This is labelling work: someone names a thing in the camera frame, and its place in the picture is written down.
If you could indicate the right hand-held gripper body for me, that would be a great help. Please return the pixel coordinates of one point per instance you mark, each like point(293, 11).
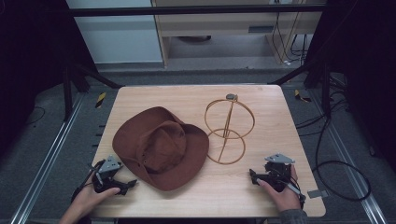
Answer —
point(278, 172)

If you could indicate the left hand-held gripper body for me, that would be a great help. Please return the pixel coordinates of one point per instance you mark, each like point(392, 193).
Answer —
point(104, 179)

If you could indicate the brown cowboy hat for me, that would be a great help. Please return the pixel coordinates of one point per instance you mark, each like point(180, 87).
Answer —
point(162, 146)

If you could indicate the person's right hand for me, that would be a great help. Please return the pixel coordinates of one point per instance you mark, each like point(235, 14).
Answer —
point(286, 199)

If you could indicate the person's left hand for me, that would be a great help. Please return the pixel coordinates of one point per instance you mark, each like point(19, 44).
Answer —
point(85, 200)

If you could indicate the grey tape piece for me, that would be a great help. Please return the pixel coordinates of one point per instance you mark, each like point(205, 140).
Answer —
point(317, 194)

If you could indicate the yellow black striped tape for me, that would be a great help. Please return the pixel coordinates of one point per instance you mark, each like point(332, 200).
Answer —
point(300, 96)
point(100, 100)

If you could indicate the black metal stand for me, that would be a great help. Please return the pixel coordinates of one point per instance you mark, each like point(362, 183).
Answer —
point(326, 90)
point(67, 93)

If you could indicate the black curtain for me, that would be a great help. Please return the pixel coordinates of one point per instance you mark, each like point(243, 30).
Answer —
point(364, 62)
point(31, 62)

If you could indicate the white cabinet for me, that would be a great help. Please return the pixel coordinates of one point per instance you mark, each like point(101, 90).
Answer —
point(118, 40)

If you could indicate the light wooden desk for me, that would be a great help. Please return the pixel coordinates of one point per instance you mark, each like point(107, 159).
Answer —
point(218, 26)

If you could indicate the aluminium floor rail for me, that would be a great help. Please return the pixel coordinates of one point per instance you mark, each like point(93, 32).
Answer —
point(348, 161)
point(46, 161)

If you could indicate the black horizontal frame bar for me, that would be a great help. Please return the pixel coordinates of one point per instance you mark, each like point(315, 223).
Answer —
point(186, 10)

